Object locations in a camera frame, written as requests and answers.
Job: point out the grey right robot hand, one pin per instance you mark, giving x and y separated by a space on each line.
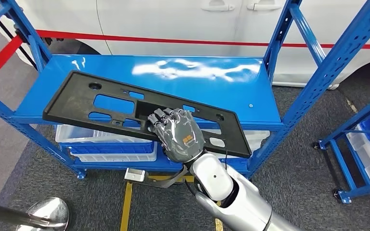
181 137

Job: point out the black plastic panel part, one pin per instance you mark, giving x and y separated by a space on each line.
73 102

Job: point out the blue metal shelf rack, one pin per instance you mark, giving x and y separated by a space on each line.
354 122
204 89

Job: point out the yellow floor tape square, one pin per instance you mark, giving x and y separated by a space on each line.
127 207

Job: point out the clear white storage bin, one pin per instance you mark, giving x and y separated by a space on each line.
76 134

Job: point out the white car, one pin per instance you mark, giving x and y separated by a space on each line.
172 19

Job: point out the black car tyre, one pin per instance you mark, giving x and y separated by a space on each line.
67 47

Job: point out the chrome barrier stanchion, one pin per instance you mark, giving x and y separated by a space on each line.
47 212

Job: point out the dark barrier stanchion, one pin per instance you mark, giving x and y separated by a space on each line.
16 33

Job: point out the black camera bracket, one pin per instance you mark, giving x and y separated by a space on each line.
169 182

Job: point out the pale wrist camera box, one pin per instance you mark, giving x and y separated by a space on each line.
135 174

